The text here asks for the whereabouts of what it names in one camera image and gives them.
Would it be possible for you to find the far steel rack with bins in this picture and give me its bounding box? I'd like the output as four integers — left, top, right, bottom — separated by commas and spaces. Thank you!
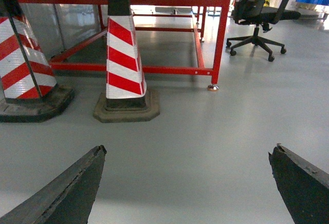
296, 0, 328, 21

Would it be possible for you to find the black office chair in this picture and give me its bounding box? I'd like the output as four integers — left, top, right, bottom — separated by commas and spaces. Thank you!
226, 0, 301, 62

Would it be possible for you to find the red white traffic cone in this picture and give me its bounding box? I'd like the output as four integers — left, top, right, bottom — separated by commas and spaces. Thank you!
1, 0, 75, 123
93, 0, 160, 123

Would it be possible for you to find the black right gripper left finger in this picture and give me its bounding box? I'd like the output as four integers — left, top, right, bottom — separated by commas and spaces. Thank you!
1, 145, 106, 223

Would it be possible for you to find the red metal workbench frame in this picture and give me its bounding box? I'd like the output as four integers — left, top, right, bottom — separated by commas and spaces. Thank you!
18, 0, 230, 91

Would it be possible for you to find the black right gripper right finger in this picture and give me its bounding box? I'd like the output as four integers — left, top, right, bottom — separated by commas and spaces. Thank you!
268, 144, 328, 223

